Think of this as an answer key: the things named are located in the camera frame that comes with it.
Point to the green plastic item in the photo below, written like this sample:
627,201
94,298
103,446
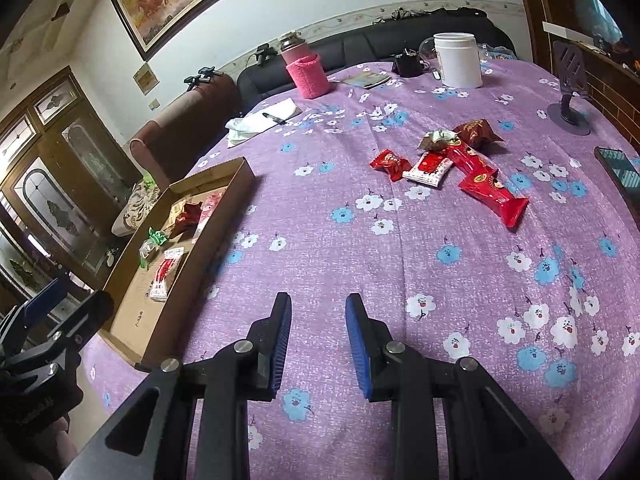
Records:
148,181

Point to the flat white box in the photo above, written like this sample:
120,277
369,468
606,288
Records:
567,31

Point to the white red snack packet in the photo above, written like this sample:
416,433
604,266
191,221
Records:
427,169

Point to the green candy packet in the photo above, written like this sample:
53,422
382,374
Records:
158,236

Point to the yellow biscuit packet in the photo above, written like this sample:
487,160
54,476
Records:
176,210

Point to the white paper sheet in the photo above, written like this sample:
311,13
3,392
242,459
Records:
277,110

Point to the pink knitted sleeve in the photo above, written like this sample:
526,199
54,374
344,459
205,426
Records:
309,77

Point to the shallow cardboard box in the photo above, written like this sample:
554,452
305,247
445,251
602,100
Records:
130,320

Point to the thin booklet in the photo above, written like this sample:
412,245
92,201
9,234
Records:
367,80

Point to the brown gold-print packet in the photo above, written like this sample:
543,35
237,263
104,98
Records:
477,132

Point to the black clip device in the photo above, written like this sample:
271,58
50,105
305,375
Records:
265,54
207,71
192,82

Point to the small framed certificate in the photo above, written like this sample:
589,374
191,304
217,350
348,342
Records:
146,79

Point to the grey phone stand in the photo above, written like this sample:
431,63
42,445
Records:
567,85

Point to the long white red packet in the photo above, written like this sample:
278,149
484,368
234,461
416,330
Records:
166,274

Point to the small red snack packet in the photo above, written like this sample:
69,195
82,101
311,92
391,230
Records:
390,163

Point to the white crumpled tissue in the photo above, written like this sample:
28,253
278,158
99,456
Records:
242,132

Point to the black leather sofa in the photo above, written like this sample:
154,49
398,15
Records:
350,45

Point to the dark red pointed packet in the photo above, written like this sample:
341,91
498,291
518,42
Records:
189,215

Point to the pink checked snack packet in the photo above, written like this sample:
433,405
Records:
207,212

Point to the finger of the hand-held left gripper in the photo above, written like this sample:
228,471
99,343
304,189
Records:
42,302
82,320

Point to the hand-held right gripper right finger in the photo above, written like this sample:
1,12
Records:
357,347

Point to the clear packet green label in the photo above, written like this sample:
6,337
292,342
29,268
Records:
147,254

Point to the brown armchair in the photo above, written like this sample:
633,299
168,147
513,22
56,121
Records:
185,125

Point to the pink thermos flask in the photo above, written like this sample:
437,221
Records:
292,50

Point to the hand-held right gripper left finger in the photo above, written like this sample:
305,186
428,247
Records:
280,347

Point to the dark clothes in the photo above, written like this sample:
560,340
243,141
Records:
430,14

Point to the white plastic jar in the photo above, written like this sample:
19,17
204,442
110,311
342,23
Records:
457,60

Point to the clear glass bowl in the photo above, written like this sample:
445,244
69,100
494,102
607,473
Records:
426,52

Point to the black smartphone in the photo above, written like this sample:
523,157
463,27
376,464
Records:
620,170

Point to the wooden pillar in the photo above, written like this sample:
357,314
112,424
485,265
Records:
532,10

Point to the person's left forearm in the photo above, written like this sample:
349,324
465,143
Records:
45,452

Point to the purple floral tablecloth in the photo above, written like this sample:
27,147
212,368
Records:
375,270

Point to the wooden glass-door cabinet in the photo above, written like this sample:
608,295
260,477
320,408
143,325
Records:
55,185

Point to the television screen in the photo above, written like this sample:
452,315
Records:
590,0

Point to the patterned cloth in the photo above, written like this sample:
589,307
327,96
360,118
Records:
137,207

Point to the wooden sideboard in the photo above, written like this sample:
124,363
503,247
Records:
610,90

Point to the black marker pen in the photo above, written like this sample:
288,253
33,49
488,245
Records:
275,118

